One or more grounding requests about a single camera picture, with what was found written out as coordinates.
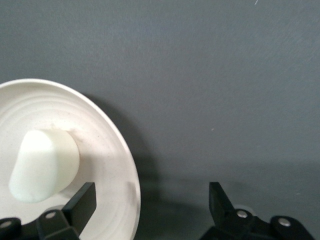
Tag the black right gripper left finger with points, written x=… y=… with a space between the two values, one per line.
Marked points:
x=80 y=210

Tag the round cream plate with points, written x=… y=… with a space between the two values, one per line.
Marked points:
x=100 y=140

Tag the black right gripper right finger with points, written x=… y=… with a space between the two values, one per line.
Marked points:
x=222 y=212

